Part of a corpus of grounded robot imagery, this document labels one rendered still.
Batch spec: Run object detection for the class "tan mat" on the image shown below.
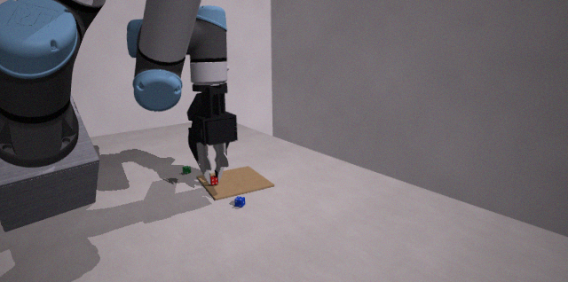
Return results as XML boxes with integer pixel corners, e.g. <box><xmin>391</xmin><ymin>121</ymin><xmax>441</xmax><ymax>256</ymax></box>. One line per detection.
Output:
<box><xmin>197</xmin><ymin>166</ymin><xmax>274</xmax><ymax>200</ymax></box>

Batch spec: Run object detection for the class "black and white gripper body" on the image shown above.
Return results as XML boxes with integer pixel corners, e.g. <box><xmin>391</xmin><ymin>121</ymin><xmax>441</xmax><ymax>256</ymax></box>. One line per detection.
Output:
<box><xmin>191</xmin><ymin>82</ymin><xmax>238</xmax><ymax>145</ymax></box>

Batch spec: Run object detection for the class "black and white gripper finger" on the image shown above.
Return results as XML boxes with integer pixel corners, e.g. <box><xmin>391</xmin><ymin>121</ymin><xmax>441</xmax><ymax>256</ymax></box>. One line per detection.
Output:
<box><xmin>188</xmin><ymin>127</ymin><xmax>212</xmax><ymax>184</ymax></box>
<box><xmin>213</xmin><ymin>143</ymin><xmax>229</xmax><ymax>182</ymax></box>

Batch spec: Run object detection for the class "blue die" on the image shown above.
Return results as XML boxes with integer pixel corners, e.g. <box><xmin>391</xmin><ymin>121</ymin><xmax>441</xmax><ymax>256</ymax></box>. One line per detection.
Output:
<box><xmin>234</xmin><ymin>196</ymin><xmax>245</xmax><ymax>208</ymax></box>

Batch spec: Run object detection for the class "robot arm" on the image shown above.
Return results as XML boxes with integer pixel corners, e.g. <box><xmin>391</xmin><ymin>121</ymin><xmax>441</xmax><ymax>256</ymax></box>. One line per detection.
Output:
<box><xmin>0</xmin><ymin>0</ymin><xmax>229</xmax><ymax>168</ymax></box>

